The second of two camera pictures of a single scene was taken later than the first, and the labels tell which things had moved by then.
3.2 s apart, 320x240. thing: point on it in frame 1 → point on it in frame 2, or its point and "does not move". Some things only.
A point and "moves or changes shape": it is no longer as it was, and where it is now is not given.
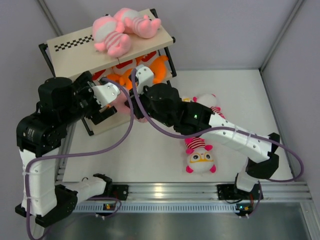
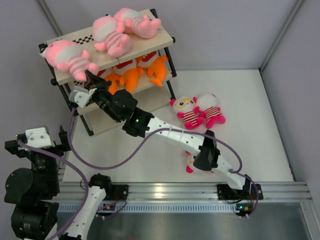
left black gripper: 82,86 → 64,147
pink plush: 134,22 does not move
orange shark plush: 96,75 moves or changes shape
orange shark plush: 123,78 does not move
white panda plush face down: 210,100 does not move
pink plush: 108,33 does not move
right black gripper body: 145,102 → 104,99
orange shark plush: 158,67 does not move
